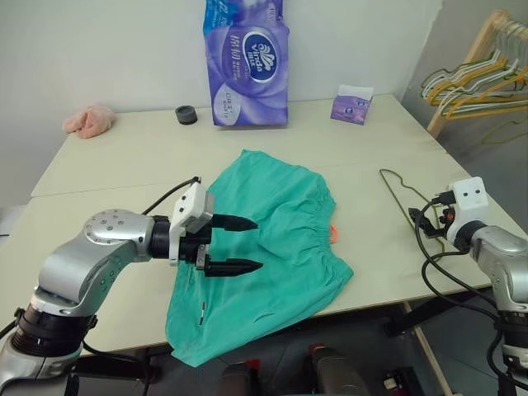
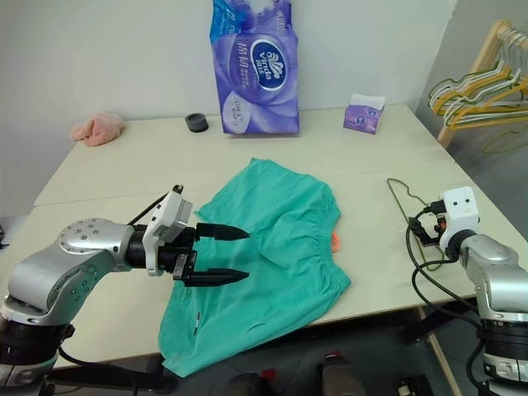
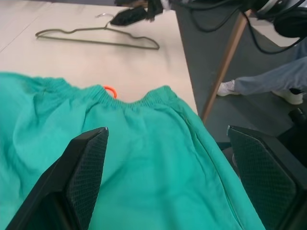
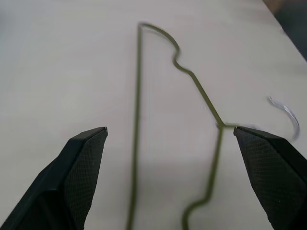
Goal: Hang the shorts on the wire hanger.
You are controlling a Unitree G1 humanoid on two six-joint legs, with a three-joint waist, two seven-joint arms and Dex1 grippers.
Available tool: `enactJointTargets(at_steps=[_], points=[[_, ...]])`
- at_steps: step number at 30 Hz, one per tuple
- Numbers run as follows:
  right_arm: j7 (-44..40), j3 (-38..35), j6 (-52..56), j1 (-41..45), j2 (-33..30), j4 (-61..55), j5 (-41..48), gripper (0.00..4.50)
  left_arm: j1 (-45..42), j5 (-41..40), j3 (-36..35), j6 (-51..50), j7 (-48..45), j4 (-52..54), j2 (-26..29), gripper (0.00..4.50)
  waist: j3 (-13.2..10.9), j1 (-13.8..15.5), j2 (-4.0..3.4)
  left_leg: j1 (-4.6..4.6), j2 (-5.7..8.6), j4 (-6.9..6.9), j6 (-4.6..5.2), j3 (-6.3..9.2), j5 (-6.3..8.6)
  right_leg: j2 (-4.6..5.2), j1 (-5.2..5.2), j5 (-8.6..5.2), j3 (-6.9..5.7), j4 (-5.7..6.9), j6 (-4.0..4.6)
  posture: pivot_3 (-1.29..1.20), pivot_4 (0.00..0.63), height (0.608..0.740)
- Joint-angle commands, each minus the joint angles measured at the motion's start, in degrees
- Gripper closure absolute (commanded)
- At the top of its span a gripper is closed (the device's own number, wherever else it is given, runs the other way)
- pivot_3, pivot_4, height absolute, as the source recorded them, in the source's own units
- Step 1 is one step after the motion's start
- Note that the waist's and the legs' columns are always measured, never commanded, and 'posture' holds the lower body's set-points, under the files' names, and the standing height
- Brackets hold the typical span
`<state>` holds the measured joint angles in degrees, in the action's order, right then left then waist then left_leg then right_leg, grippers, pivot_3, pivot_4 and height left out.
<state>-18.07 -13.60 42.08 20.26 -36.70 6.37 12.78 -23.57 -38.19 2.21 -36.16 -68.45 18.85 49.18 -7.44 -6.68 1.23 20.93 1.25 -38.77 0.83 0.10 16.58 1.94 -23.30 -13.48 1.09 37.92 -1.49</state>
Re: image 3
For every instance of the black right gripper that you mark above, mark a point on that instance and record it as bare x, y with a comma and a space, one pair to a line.
153, 9

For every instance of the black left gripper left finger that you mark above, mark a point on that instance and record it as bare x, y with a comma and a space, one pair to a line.
60, 182

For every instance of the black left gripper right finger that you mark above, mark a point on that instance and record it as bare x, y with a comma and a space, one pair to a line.
268, 172

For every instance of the green elastic-waist shorts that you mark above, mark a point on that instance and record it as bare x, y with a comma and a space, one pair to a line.
148, 167

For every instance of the black chair caster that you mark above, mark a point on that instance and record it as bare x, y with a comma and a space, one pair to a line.
298, 116

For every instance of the white sneaker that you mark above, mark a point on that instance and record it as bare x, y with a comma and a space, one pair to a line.
226, 88
291, 96

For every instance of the person's leg in blue jeans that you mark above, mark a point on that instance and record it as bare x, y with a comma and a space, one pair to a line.
271, 79

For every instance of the wooden table leg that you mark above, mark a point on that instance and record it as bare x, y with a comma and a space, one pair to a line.
225, 64

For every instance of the black bag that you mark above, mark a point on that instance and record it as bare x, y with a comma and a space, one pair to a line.
291, 24

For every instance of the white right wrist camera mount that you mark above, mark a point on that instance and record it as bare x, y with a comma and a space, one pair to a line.
166, 4

